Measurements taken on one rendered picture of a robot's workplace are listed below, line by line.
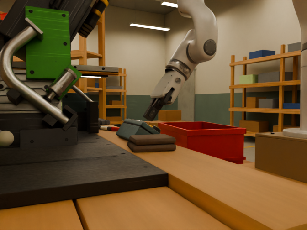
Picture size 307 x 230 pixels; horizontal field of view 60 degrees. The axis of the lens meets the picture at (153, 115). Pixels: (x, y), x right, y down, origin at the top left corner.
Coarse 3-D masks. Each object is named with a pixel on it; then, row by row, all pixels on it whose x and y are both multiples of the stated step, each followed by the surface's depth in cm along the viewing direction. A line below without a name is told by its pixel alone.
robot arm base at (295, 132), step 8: (304, 56) 57; (304, 64) 57; (304, 72) 57; (304, 80) 57; (304, 88) 57; (304, 96) 57; (304, 104) 57; (304, 112) 57; (304, 120) 57; (288, 128) 65; (296, 128) 65; (304, 128) 57; (296, 136) 55; (304, 136) 53
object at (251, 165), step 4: (240, 164) 67; (244, 164) 67; (248, 164) 67; (252, 164) 67; (252, 168) 63; (256, 168) 63; (268, 172) 59; (276, 176) 57; (280, 176) 57; (292, 180) 54; (296, 180) 54; (304, 184) 51
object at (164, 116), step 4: (160, 112) 763; (164, 112) 745; (168, 112) 746; (172, 112) 753; (176, 112) 761; (180, 112) 769; (160, 116) 763; (164, 116) 746; (168, 116) 746; (172, 116) 754; (176, 116) 762; (180, 116) 770; (160, 120) 764; (164, 120) 747; (168, 120) 747; (172, 120) 755; (176, 120) 763; (180, 120) 768; (148, 124) 710; (152, 124) 695; (156, 124) 682
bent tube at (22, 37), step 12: (24, 36) 68; (36, 36) 72; (12, 48) 66; (0, 60) 65; (0, 72) 64; (12, 72) 65; (12, 84) 64; (24, 84) 66; (24, 96) 65; (36, 96) 66; (48, 108) 66; (60, 120) 67
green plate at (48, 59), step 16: (32, 16) 73; (48, 16) 75; (64, 16) 77; (48, 32) 74; (64, 32) 76; (32, 48) 71; (48, 48) 73; (64, 48) 75; (32, 64) 70; (48, 64) 72; (64, 64) 74
